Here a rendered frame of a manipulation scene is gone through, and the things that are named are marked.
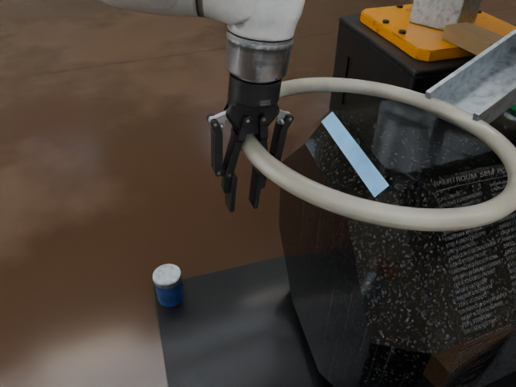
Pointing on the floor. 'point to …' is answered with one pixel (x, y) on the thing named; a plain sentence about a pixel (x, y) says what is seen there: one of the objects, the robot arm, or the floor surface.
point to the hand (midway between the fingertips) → (243, 190)
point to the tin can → (168, 285)
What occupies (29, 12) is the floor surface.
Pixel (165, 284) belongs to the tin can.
